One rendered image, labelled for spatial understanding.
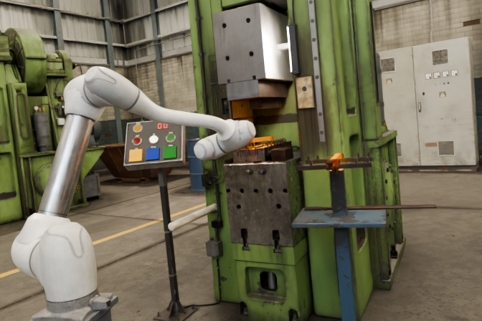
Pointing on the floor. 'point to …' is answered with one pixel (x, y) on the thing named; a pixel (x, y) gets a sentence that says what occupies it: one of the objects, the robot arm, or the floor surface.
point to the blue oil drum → (194, 167)
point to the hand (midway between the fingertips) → (242, 141)
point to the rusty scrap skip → (115, 159)
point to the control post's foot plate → (175, 312)
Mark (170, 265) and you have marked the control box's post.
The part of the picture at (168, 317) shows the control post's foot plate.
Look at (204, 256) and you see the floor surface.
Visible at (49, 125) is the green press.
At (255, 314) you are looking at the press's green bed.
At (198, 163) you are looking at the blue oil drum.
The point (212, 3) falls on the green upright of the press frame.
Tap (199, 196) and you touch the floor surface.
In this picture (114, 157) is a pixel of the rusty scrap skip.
